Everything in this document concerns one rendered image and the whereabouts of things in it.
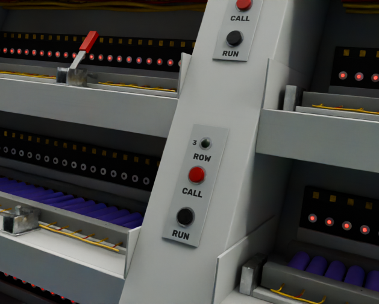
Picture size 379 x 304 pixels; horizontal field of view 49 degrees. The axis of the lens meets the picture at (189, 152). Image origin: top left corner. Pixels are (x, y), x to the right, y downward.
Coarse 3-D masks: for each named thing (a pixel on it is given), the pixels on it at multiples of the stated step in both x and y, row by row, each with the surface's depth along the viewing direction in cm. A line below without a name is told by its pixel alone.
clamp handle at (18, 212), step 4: (16, 208) 52; (20, 208) 52; (0, 212) 49; (4, 212) 50; (16, 212) 52; (20, 212) 52; (4, 216) 49; (8, 216) 50; (12, 216) 50; (16, 216) 51
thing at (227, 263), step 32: (320, 192) 52; (320, 224) 53; (352, 224) 51; (224, 256) 38; (256, 256) 45; (288, 256) 52; (320, 256) 49; (352, 256) 49; (224, 288) 40; (256, 288) 44; (288, 288) 42; (320, 288) 41; (352, 288) 40
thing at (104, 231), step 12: (0, 192) 60; (0, 204) 58; (12, 204) 57; (24, 204) 56; (36, 204) 56; (48, 216) 54; (60, 216) 53; (72, 216) 53; (84, 216) 53; (48, 228) 52; (72, 228) 52; (84, 228) 52; (96, 228) 51; (108, 228) 50; (120, 228) 50; (84, 240) 49; (108, 240) 50; (120, 240) 49
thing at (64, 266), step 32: (0, 160) 77; (128, 192) 65; (0, 224) 54; (0, 256) 50; (32, 256) 48; (64, 256) 46; (96, 256) 47; (128, 256) 42; (64, 288) 46; (96, 288) 44
